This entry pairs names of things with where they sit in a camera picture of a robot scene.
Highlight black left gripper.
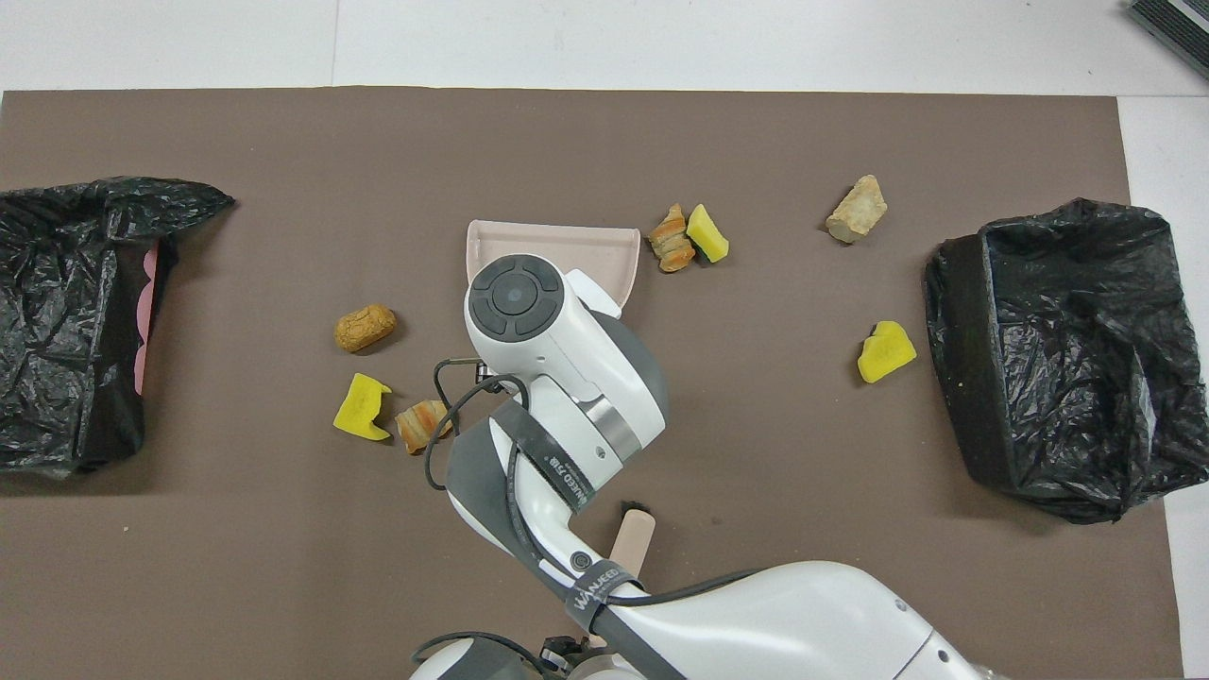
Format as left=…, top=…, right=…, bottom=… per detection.
left=540, top=635, right=615, bottom=680

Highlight beige hand brush black bristles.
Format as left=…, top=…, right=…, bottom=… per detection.
left=609, top=501, right=656, bottom=582

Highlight small golden croissant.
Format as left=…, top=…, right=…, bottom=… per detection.
left=395, top=399, right=454, bottom=456

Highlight notched yellow sponge piece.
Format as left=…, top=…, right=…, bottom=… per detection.
left=332, top=372, right=393, bottom=442

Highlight brown round bun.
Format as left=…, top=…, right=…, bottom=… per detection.
left=333, top=304, right=398, bottom=354

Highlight beige plastic dustpan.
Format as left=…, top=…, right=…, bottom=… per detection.
left=467, top=220, right=641, bottom=320

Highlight striped orange croissant piece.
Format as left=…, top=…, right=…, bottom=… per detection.
left=647, top=203, right=698, bottom=275

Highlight tan bread chunk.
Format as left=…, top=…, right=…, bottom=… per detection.
left=825, top=175, right=889, bottom=245

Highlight bin lined with black bag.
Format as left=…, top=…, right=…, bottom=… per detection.
left=924, top=198, right=1209, bottom=525

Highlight pink bin with black bag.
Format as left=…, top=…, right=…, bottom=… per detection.
left=0, top=177, right=235, bottom=476

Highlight brown table mat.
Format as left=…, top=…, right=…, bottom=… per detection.
left=0, top=87, right=1183, bottom=680

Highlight black ribbed panel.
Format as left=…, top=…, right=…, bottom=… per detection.
left=1127, top=0, right=1209, bottom=81

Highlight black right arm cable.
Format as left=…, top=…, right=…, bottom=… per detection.
left=425, top=357, right=757, bottom=610

